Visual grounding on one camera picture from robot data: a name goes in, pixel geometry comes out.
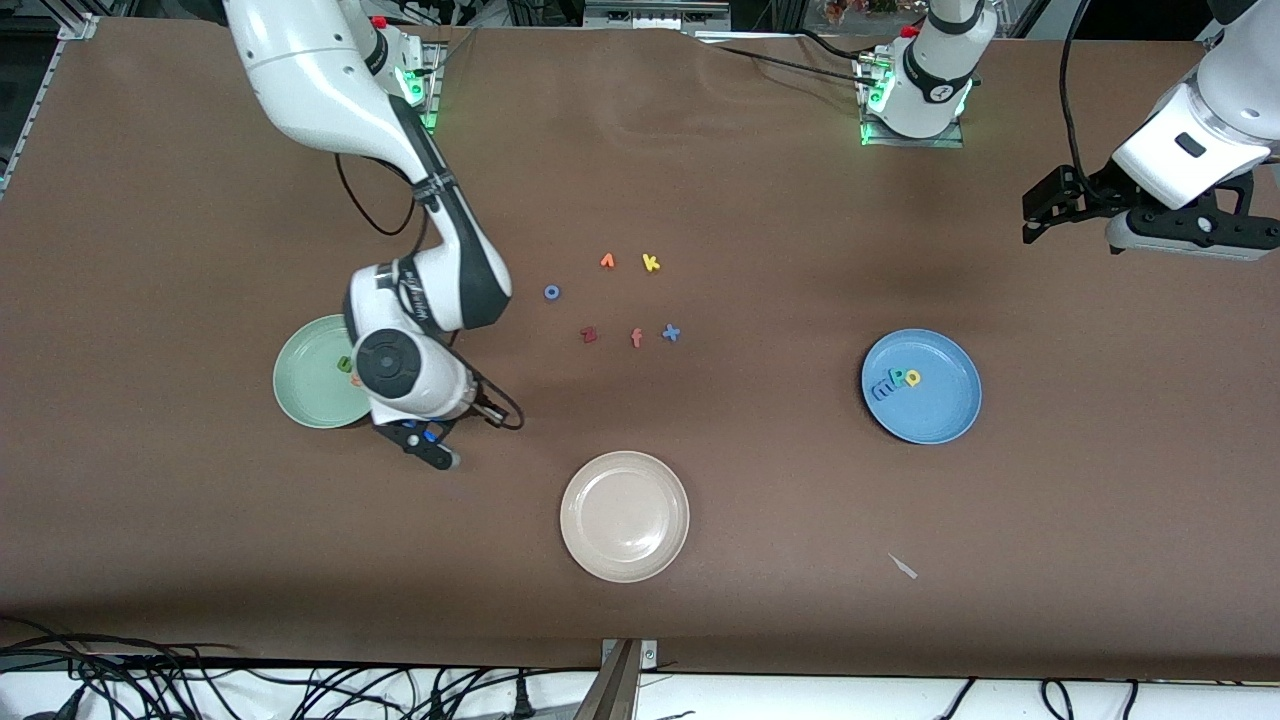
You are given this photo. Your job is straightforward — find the beige plate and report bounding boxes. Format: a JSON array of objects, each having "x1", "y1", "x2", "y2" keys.
[{"x1": 560, "y1": 451, "x2": 691, "y2": 584}]

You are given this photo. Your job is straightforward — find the light green plate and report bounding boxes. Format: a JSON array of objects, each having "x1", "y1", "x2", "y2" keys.
[{"x1": 273, "y1": 314, "x2": 380, "y2": 430}]

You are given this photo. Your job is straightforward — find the blue plate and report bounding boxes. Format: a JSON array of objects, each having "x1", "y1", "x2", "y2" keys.
[{"x1": 861, "y1": 328, "x2": 983, "y2": 445}]

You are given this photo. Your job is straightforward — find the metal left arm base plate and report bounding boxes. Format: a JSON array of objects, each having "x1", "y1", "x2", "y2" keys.
[{"x1": 858, "y1": 58, "x2": 967, "y2": 150}]

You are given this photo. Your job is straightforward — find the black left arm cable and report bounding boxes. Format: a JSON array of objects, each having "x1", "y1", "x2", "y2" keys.
[{"x1": 1059, "y1": 0, "x2": 1093, "y2": 177}]

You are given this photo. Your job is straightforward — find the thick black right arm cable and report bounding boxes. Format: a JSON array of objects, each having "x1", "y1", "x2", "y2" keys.
[{"x1": 334, "y1": 153, "x2": 442, "y2": 237}]

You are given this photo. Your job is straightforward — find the metal table edge bracket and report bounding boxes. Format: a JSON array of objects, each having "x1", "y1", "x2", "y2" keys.
[{"x1": 574, "y1": 638, "x2": 659, "y2": 720}]

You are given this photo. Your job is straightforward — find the black cable on table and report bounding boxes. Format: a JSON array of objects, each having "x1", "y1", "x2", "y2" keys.
[{"x1": 690, "y1": 27, "x2": 883, "y2": 91}]

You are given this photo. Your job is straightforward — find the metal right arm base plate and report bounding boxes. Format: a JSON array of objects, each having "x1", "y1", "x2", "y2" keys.
[{"x1": 398, "y1": 44, "x2": 444, "y2": 135}]

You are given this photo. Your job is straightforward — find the aluminium frame profile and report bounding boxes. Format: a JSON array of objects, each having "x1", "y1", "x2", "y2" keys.
[{"x1": 582, "y1": 0, "x2": 732, "y2": 32}]

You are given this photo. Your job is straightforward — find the black floor cable tangle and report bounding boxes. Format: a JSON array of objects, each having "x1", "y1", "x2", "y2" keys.
[{"x1": 0, "y1": 618, "x2": 601, "y2": 720}]

